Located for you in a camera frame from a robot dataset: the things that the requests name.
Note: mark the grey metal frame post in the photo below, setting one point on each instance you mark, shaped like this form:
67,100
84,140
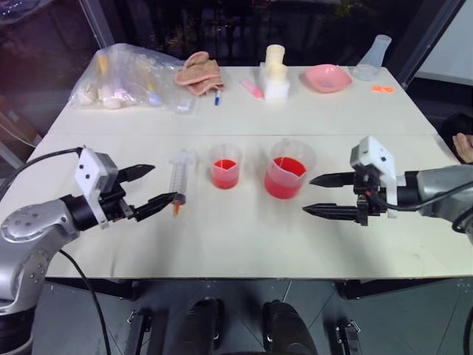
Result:
92,22
425,40

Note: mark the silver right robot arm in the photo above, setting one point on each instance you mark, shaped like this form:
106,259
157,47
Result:
439,185

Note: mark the black table frame bracket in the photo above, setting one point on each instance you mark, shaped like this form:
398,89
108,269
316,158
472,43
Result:
388,287
92,287

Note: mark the bystander bare hand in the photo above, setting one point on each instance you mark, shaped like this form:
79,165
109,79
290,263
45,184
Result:
466,148

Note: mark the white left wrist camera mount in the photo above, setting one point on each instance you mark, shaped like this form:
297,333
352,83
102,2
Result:
90,168

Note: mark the clear syringe with orange tip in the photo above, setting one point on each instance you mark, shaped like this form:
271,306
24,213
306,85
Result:
180,177

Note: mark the pinkish beige cloth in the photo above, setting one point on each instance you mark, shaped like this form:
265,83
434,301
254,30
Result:
201,72

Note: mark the large beaker red liquid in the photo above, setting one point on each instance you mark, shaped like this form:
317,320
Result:
282,181

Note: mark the orange tape marks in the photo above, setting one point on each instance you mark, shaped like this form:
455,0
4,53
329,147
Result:
382,89

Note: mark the black table leg clamp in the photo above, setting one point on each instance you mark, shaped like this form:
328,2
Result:
349,336
139,329

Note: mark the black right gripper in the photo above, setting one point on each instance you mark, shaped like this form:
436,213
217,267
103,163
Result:
369,199

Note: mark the tall cream cylinder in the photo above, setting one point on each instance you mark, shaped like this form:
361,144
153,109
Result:
275,54

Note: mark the white block holder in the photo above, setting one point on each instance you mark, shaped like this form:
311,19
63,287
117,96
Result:
277,90

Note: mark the pink shallow dish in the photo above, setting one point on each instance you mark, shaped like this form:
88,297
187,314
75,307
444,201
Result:
327,77

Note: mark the pink marker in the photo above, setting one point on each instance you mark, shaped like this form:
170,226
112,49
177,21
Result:
252,89

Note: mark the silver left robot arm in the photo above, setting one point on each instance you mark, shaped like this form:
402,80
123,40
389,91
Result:
26,229

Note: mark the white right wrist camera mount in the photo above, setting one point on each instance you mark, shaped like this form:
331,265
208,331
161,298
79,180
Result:
373,151

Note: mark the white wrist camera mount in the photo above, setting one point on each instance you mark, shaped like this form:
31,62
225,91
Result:
373,151
90,168

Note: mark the small beaker red liquid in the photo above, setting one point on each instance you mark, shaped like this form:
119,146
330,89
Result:
223,174

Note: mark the clear conical plastic beaker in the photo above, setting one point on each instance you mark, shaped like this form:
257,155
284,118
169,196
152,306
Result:
371,61

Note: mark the black bystander sleeve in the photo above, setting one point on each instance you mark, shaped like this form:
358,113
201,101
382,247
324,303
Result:
456,124

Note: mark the small clear zip bag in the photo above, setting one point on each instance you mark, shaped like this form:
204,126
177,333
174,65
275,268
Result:
186,106

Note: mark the blue and white pen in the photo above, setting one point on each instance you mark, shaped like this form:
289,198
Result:
218,98

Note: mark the large clear plastic bag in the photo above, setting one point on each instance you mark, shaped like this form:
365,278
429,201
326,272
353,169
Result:
122,70

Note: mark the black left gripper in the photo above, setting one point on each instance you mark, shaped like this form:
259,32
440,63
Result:
116,209

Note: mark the dark rounded shape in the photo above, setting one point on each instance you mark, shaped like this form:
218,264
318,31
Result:
286,329
203,325

